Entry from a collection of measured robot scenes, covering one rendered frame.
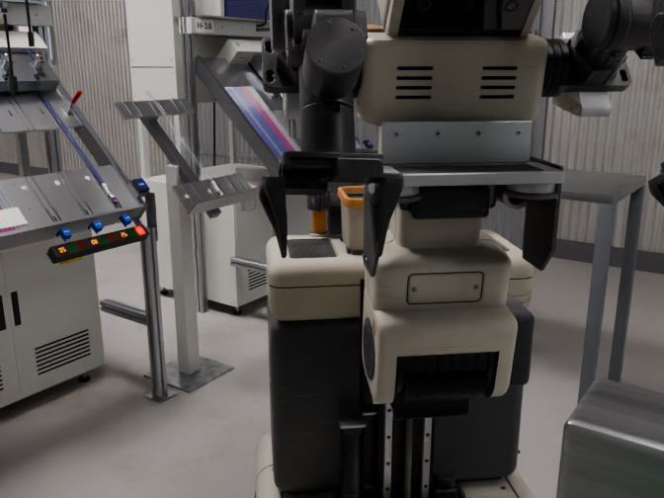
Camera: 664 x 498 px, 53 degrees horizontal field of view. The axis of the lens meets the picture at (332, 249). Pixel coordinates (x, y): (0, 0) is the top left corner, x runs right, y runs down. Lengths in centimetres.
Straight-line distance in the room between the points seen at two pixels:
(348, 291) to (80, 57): 591
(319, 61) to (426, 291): 52
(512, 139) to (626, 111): 324
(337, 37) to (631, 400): 51
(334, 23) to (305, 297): 74
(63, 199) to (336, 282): 115
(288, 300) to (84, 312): 144
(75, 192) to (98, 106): 465
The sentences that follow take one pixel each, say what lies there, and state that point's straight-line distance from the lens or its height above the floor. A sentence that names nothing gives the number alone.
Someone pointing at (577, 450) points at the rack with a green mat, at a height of 109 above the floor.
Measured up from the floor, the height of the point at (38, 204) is 78.
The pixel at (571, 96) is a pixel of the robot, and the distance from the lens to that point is 108.
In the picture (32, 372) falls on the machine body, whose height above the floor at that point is 15.
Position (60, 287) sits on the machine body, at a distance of 254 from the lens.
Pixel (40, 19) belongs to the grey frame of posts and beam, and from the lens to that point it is 265.
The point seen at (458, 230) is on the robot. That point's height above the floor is 93.
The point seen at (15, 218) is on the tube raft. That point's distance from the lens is 208.
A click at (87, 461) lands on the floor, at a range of 227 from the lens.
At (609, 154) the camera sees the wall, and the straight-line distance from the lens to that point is 426.
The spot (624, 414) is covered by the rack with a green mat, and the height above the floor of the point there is 110.
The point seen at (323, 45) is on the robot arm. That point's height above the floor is 120.
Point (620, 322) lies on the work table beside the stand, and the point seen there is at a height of 25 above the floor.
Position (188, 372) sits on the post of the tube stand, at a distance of 269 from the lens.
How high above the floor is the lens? 118
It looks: 16 degrees down
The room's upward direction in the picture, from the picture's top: straight up
